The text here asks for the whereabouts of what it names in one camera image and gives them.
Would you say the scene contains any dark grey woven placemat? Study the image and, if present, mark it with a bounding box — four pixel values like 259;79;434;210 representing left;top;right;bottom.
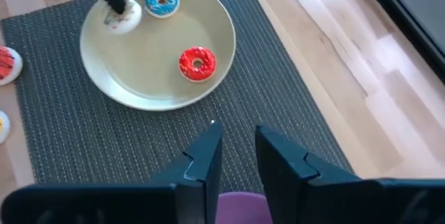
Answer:
1;0;355;195

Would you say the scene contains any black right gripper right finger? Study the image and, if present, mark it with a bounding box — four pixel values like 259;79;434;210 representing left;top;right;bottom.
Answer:
255;125;378;224

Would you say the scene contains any blue frosted sprinkle donut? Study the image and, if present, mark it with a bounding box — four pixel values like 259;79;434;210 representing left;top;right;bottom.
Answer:
144;0;181;19

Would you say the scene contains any cream beige plate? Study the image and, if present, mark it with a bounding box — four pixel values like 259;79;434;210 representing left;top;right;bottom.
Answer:
79;0;237;112

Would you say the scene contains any purple plate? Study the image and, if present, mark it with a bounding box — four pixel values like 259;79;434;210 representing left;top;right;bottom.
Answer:
215;191;274;224

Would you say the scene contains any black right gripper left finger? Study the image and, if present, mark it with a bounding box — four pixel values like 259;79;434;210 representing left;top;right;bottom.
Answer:
149;122;223;224

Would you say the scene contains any mint green donut chocolate drizzle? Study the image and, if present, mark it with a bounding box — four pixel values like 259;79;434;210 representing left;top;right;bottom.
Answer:
100;0;143;36

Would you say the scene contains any red frosted sprinkle donut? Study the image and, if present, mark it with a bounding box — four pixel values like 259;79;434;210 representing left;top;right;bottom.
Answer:
178;45;217;83

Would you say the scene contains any red striped donut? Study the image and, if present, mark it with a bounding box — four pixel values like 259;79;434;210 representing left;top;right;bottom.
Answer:
0;46;24;86

